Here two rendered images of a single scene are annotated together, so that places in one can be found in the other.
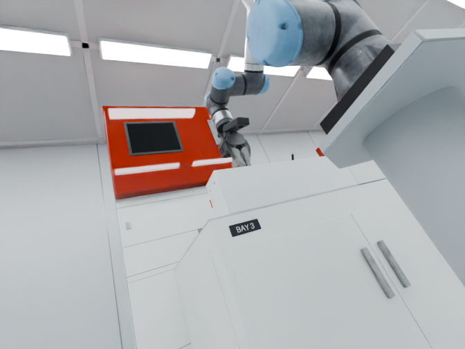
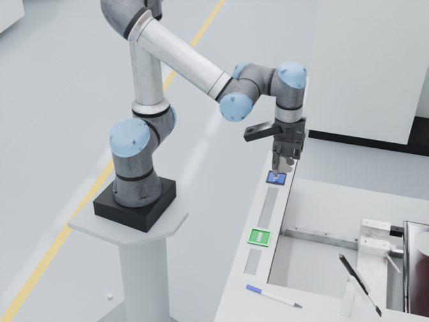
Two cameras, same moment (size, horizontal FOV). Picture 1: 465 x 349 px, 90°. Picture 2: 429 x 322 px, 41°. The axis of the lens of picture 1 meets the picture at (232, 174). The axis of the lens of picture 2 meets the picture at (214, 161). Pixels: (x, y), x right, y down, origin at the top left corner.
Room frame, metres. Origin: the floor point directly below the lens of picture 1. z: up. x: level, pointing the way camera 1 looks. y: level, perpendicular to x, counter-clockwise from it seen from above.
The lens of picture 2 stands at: (1.52, -1.12, 2.02)
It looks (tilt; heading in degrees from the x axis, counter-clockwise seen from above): 37 degrees down; 135
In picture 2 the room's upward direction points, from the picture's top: 1 degrees clockwise
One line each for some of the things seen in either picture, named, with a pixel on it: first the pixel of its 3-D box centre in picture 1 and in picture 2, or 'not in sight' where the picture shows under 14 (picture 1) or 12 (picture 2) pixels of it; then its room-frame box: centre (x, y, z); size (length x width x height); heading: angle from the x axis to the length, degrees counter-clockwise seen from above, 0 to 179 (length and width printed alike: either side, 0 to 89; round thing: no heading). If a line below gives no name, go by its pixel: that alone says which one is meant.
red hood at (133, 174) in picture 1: (173, 172); not in sight; (1.50, 0.40, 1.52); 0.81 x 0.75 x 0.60; 121
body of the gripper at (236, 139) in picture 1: (229, 139); (288, 135); (0.73, -0.04, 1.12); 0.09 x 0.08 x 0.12; 30
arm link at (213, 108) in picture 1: (216, 105); (290, 85); (0.72, -0.04, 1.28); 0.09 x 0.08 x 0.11; 24
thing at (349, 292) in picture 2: not in sight; (357, 294); (1.16, -0.30, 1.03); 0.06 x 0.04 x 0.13; 31
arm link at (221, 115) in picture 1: (222, 121); (288, 110); (0.73, -0.04, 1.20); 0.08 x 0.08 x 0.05
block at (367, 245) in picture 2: not in sight; (374, 246); (1.05, -0.02, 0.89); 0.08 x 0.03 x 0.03; 31
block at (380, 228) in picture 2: not in sight; (375, 227); (1.01, 0.05, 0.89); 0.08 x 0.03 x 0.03; 31
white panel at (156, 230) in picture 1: (203, 219); not in sight; (1.23, 0.24, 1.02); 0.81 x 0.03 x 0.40; 121
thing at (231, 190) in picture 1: (288, 185); (266, 225); (0.78, -0.17, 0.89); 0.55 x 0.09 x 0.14; 121
